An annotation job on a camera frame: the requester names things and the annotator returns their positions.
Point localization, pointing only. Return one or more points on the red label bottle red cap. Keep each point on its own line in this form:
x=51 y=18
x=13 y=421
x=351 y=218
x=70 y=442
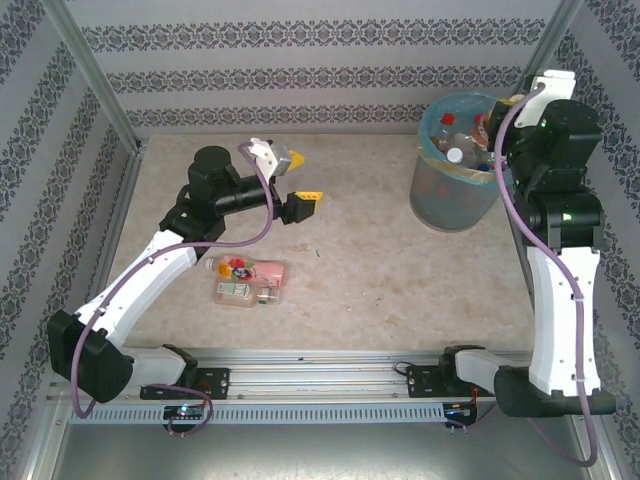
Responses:
x=447 y=119

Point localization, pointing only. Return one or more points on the pink drink bottle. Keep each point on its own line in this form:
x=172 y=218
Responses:
x=260 y=272

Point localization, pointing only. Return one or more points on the green white label bottle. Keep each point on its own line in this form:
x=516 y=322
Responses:
x=235 y=294

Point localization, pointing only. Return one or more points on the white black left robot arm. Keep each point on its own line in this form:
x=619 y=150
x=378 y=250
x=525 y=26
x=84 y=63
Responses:
x=140 y=280

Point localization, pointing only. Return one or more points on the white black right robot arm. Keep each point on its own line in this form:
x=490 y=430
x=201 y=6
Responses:
x=560 y=310

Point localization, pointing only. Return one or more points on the light blue bin liner bag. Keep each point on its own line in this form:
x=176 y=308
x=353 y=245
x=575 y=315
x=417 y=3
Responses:
x=430 y=120

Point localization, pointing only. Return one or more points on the grey translucent round bin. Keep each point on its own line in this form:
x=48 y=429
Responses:
x=450 y=205

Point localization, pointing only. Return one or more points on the small circuit board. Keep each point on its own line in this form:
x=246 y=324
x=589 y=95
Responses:
x=185 y=411
x=457 y=409

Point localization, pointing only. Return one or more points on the metal shelf sheet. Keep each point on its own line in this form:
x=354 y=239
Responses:
x=320 y=455

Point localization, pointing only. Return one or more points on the aluminium frame post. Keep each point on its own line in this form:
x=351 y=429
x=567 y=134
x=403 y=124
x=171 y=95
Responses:
x=90 y=70
x=555 y=35

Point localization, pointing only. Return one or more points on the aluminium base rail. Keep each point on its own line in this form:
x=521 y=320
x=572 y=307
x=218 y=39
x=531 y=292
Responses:
x=320 y=375

